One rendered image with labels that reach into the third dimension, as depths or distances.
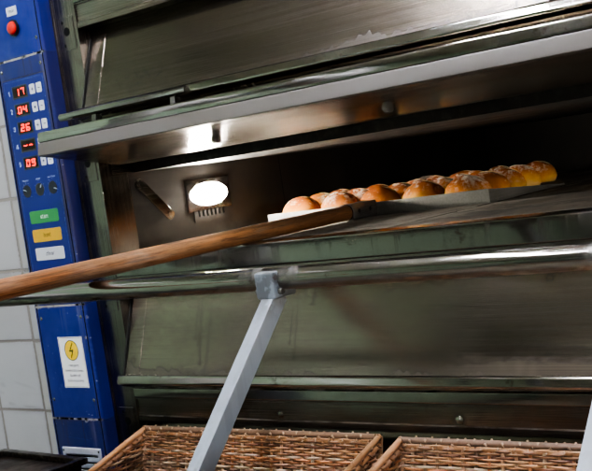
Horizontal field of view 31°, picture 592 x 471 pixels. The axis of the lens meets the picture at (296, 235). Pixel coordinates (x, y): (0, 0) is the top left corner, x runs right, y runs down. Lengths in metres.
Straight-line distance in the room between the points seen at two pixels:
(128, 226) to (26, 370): 0.44
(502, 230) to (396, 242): 0.19
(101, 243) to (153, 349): 0.24
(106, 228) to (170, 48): 0.39
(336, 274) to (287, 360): 0.57
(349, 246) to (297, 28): 0.37
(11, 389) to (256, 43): 1.03
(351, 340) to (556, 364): 0.37
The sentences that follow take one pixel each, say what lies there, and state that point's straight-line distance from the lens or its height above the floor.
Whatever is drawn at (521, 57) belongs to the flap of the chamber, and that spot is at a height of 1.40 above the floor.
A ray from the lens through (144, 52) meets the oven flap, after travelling 2.06.
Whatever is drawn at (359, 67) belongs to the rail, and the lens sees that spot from 1.57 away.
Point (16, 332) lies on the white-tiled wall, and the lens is 2.43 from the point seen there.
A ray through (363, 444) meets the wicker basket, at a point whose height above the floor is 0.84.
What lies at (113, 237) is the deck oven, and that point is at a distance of 2.16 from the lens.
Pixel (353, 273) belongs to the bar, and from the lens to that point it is 1.32.
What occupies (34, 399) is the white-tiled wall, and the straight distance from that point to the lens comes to 2.43.
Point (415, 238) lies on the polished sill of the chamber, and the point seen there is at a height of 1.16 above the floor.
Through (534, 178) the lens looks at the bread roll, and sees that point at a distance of 2.36.
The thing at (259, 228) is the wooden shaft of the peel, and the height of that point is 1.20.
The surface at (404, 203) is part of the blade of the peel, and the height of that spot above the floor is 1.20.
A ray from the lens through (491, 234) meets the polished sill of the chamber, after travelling 1.64.
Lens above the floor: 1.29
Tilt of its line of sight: 3 degrees down
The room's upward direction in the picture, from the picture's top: 8 degrees counter-clockwise
